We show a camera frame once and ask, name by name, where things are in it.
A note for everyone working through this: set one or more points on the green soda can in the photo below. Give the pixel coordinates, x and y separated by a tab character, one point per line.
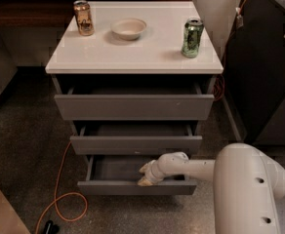
192	31

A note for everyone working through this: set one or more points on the grey drawer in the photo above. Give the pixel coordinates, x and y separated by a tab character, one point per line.
119	175
134	107
135	138

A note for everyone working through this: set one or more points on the light wooden board corner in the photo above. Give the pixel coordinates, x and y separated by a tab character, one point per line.
2	212

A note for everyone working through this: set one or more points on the beige paper bowl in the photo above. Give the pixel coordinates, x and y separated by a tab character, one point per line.
128	29

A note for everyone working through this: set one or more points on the grey top drawer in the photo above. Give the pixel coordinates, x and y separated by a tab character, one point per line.
134	107

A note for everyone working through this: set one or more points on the dark wooden counter shelf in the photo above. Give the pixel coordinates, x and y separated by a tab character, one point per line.
42	13

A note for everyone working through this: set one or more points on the white top drawer cabinet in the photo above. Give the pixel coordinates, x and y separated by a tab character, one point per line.
153	64

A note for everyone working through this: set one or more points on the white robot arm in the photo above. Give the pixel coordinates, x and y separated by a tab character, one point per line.
246	184

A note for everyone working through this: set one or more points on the black plug on floor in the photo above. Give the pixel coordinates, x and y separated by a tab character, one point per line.
50	228

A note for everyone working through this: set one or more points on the black cabinet at right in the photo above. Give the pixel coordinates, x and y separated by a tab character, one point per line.
254	72

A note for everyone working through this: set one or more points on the gold soda can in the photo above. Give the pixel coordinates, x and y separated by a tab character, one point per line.
83	17

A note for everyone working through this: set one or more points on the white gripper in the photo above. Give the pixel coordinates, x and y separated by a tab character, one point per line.
155	173

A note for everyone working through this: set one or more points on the grey middle drawer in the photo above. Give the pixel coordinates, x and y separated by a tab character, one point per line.
135	138

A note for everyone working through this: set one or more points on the grey bottom drawer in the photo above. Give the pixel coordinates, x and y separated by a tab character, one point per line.
119	175

